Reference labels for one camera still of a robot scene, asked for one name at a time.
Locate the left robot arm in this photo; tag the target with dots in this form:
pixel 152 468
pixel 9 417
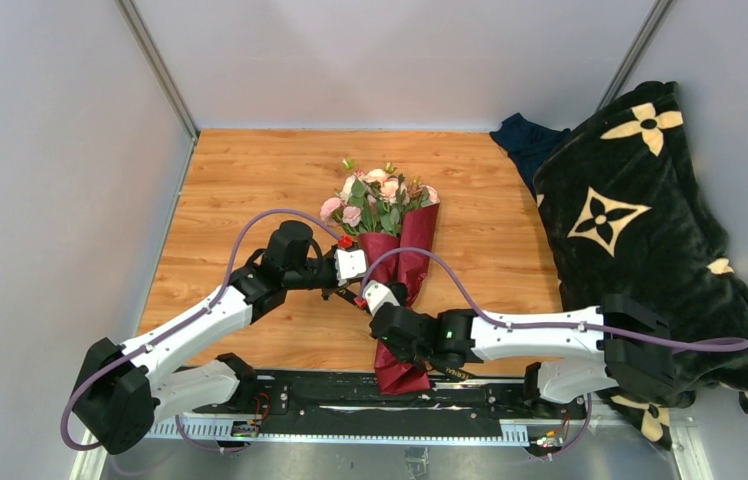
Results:
pixel 124 389

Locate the black blanket with cream flowers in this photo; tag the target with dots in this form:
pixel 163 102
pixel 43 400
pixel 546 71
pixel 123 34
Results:
pixel 623 214

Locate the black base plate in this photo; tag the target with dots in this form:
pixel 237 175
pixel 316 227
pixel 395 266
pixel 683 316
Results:
pixel 349 404

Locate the dark blue cloth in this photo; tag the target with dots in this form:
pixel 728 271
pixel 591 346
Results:
pixel 527 144

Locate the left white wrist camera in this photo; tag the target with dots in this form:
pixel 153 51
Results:
pixel 350 265

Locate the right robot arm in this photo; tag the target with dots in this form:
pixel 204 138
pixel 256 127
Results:
pixel 617 344

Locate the aluminium rail frame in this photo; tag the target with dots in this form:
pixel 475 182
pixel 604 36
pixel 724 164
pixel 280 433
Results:
pixel 600 446

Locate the dark red wrapping paper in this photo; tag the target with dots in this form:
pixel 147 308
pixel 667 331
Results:
pixel 407 271

